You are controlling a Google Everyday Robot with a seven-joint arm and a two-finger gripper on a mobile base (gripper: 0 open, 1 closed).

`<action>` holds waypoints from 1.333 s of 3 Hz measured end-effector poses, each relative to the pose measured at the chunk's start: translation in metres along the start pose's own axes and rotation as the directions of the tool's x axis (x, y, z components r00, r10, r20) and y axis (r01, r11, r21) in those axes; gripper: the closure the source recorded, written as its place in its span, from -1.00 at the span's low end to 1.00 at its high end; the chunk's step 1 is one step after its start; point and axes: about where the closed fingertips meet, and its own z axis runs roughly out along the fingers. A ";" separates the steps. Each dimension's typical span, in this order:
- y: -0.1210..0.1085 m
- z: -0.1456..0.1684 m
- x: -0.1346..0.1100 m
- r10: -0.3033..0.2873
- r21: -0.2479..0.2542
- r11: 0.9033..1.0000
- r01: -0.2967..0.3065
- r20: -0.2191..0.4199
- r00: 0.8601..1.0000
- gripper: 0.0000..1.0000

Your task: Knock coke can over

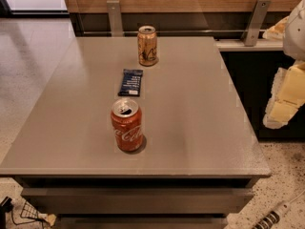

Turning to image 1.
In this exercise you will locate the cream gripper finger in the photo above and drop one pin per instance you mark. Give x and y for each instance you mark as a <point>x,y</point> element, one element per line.
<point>288,95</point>
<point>276,32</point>

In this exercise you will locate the red coke can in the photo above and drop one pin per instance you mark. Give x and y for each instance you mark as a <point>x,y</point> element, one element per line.
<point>126,116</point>

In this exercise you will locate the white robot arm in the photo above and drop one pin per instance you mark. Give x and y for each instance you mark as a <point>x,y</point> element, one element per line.
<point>294,36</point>

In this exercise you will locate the gold soda can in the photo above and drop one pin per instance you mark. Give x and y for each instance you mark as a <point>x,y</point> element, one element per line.
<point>147,45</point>

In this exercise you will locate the grey drawer cabinet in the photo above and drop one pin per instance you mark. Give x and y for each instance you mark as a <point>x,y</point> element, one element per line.
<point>200,161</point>

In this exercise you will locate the white power strip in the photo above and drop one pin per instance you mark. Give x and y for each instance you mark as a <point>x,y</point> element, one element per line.
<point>275,215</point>

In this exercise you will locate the blue snack bar wrapper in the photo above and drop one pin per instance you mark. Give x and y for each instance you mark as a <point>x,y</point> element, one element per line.
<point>131,83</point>

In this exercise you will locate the right metal bracket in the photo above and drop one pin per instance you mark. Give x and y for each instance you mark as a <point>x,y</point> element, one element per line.
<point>251,34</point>

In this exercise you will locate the metal bracket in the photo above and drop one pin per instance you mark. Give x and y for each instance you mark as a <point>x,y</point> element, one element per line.
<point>251,34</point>
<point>115,18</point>

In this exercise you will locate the left metal bracket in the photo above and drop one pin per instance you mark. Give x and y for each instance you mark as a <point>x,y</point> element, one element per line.
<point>115,18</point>

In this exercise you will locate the black wire basket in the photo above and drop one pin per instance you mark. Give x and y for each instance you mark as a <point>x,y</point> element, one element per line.
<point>28,211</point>

